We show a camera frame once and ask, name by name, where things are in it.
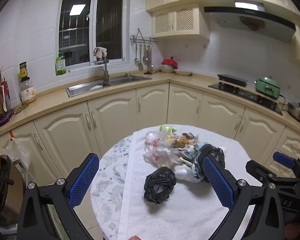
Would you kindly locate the green snack wrapper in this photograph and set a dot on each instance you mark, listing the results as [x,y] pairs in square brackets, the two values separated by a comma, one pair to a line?
[168,129]

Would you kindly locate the hanging clear plastic bag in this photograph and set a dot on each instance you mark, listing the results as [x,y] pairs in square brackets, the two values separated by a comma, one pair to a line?
[17,152]

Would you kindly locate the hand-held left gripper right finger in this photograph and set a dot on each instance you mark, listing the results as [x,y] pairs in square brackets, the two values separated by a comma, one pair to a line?
[217,180]

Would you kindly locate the black grill pan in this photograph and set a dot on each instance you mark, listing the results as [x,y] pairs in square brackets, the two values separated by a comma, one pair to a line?
[232,78]

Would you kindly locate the balled black plastic bag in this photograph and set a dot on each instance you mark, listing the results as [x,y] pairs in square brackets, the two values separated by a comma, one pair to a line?
[160,185]

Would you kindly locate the green glass bottle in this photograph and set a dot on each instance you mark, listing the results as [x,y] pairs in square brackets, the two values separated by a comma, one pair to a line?
[60,66]

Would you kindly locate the white plastic bag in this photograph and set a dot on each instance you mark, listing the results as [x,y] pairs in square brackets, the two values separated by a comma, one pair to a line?
[186,173]

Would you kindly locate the golden snack wrapper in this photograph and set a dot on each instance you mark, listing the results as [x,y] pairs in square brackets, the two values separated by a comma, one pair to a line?
[176,140]

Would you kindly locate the white towel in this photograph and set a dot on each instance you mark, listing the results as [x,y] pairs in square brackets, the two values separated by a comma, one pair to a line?
[180,217]

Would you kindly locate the pink cloth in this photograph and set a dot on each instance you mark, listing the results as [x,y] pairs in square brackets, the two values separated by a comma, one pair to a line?
[100,53]

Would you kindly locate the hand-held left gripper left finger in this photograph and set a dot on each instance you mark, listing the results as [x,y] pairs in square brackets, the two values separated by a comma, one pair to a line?
[83,180]

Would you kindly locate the black glass stove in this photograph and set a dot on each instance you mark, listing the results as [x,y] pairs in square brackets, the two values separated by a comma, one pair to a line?
[240,91]

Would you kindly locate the grey patterned tablecloth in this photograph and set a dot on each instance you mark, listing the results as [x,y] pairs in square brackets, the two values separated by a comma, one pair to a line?
[110,180]

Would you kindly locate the green label sauce bottle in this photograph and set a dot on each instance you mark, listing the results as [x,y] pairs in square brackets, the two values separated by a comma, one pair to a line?
[23,71]

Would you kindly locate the green electric pot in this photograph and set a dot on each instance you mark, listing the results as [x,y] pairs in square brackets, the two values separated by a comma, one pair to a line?
[267,87]

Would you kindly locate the grey range hood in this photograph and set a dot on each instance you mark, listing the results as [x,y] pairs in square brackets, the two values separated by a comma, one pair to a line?
[252,17]

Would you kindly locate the crumpled clear plastic wrap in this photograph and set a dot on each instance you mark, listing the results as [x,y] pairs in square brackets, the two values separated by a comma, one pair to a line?
[151,137]

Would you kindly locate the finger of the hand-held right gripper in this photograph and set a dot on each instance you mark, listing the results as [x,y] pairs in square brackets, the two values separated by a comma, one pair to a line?
[258,170]
[283,158]

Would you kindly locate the brown snack bar wrapper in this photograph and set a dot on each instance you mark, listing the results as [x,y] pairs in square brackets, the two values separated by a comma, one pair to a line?
[191,136]

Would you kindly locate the steel frying pan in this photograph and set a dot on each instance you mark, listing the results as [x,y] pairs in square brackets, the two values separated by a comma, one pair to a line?
[296,110]

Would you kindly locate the pale green paper packet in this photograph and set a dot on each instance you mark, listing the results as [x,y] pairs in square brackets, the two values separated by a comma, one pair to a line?
[187,153]

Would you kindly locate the clear red-printed plastic bag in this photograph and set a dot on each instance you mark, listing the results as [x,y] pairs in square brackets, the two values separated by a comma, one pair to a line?
[162,155]

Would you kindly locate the cream ceramic bowl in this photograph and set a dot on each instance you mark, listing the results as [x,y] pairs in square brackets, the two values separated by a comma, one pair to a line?
[167,69]
[183,72]

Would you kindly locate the clear plastic jar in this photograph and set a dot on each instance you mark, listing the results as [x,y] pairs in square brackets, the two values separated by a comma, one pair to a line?
[27,92]

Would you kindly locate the cream base cabinets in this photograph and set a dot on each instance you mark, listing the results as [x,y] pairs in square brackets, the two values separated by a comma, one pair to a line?
[115,112]

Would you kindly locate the metal faucet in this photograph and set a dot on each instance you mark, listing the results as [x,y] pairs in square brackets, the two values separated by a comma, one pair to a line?
[106,72]

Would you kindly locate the dark metal rack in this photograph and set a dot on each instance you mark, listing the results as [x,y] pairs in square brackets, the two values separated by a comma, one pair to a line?
[0,180]

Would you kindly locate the metal utensil rail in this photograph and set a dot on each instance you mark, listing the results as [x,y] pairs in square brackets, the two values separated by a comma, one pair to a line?
[142,40]

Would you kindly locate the stainless steel sink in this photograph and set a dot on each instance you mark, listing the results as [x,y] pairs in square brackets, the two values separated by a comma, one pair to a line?
[85,90]

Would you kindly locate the hanging metal utensil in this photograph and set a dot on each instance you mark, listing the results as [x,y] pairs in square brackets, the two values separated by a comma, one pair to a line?
[136,60]
[145,60]
[150,66]
[140,66]

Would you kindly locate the purple utensil rack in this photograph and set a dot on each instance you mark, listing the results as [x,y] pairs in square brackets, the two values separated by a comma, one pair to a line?
[3,118]

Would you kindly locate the white framed window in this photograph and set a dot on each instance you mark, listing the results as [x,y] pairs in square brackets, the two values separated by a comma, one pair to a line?
[110,17]

